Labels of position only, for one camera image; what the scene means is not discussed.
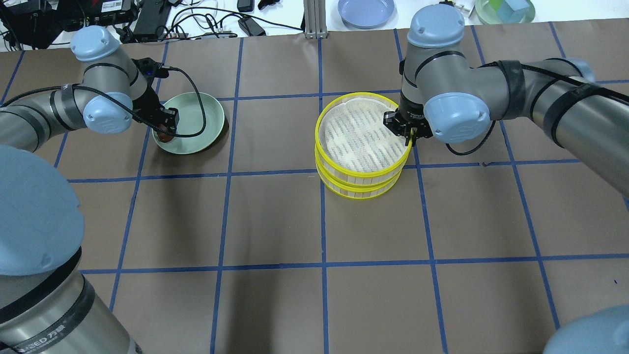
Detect aluminium frame post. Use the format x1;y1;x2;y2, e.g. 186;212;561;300
303;0;328;39

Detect green plate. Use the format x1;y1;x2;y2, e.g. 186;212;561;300
151;92;226;154

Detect yellow bamboo steamer basket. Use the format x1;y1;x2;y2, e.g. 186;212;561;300
314;92;411;178

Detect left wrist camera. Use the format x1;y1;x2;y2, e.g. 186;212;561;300
133;58;170;82

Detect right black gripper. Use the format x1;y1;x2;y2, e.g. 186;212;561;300
383;109;433;147

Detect black camera cable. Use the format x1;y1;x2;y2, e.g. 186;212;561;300
160;66;208;138

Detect blue plate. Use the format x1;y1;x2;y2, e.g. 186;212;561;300
337;0;396;29

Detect clear green bowl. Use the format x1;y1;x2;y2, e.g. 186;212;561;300
475;0;536;25

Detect black power adapter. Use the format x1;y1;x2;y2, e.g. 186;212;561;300
237;17;267;37

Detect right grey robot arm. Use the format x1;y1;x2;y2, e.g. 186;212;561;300
385;1;628;354

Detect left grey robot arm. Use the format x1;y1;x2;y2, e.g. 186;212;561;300
37;30;433;354

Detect brown bun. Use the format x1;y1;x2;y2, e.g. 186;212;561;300
153;130;174;143

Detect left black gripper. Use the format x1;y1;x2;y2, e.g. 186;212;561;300
133;96;178;135

